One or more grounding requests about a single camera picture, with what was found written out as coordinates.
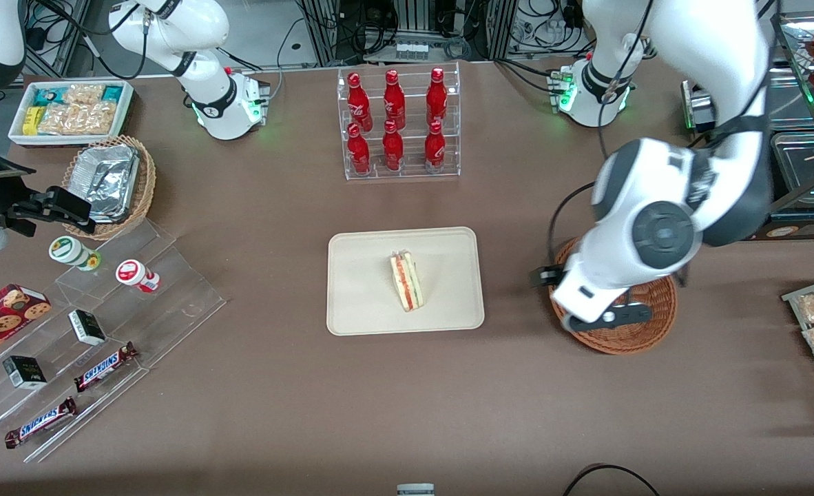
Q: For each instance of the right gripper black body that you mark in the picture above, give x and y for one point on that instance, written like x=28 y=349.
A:
x=16 y=207

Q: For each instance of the triangle sandwich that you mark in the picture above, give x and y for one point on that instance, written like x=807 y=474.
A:
x=407 y=282

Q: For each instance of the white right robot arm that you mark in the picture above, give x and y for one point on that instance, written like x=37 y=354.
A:
x=207 y=27

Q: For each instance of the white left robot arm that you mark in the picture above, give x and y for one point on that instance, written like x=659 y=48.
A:
x=710 y=41

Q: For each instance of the brown wicker basket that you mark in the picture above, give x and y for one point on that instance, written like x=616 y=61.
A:
x=644 y=339

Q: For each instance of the light wicker basket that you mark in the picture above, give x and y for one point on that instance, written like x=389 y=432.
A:
x=147 y=179

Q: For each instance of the steel tray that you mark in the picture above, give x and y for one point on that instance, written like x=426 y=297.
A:
x=803 y=165

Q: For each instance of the cream plastic tray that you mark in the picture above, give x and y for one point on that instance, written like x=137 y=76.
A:
x=366 y=282

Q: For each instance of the green sunflower snack cup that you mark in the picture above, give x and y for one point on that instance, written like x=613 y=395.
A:
x=69 y=251

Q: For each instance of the silver foil container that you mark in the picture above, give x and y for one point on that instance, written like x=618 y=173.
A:
x=107 y=179

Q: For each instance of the white snack bin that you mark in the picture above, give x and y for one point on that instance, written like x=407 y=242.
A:
x=18 y=138

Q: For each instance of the yellow snack packet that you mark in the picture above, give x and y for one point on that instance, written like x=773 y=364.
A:
x=30 y=120

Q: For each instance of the clear cracker bag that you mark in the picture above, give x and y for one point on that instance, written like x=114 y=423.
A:
x=80 y=118
x=85 y=93

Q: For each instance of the red lidded snack cup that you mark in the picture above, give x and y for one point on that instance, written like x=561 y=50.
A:
x=135 y=274

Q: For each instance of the red tartan cookie box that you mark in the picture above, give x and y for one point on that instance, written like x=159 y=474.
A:
x=1 y=320

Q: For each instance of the teal snack packet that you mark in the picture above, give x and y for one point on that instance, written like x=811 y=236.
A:
x=49 y=95
x=113 y=92

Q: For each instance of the small black carton box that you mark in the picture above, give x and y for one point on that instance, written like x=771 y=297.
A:
x=25 y=373
x=87 y=327

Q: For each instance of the clear acrylic stepped shelf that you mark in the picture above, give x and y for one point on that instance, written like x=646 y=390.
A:
x=173 y=303

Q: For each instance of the Snickers chocolate bar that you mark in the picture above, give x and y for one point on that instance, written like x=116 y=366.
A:
x=106 y=366
x=40 y=422

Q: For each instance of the black box device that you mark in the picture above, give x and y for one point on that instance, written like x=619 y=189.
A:
x=700 y=110

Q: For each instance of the red cola bottle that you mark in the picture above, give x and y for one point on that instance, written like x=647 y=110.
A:
x=359 y=100
x=394 y=100
x=434 y=148
x=436 y=96
x=392 y=148
x=359 y=151

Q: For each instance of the clear acrylic bottle rack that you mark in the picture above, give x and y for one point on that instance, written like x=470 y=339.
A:
x=410 y=172

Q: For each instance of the small grey device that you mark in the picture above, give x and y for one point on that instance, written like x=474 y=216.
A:
x=415 y=490

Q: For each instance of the white power strip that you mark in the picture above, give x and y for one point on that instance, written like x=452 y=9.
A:
x=410 y=49

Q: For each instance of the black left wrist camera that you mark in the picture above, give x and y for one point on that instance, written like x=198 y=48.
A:
x=548 y=275

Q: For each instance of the aluminium frame rack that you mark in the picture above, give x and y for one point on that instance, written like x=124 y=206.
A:
x=324 y=31

